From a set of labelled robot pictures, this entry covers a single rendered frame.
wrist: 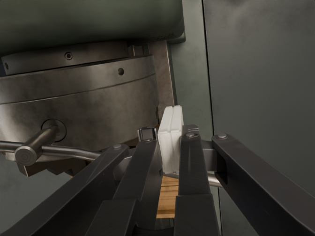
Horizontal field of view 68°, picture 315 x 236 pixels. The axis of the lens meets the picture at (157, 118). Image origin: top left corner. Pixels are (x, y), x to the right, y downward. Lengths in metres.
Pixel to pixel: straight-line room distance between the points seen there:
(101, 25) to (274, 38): 1.37
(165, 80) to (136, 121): 0.31
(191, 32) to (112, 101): 0.68
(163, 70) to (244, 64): 0.96
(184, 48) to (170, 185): 0.53
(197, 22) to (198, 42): 0.07
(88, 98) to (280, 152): 1.57
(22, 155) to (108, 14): 0.18
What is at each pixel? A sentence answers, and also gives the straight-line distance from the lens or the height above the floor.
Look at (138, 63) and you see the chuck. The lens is 0.38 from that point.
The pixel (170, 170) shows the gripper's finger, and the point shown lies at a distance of 0.16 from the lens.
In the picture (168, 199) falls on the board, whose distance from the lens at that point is 0.78.
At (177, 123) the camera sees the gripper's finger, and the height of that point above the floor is 1.36.
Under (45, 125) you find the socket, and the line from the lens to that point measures 0.35.
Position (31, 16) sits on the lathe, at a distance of 0.32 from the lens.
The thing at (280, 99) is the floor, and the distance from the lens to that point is 1.66.
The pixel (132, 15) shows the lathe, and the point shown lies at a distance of 0.29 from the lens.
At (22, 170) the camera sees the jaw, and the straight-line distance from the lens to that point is 0.46.
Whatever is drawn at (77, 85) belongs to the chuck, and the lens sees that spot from 0.33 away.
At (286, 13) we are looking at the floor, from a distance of 1.62.
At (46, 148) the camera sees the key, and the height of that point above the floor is 1.30.
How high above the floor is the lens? 1.51
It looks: 72 degrees down
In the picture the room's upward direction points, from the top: 158 degrees counter-clockwise
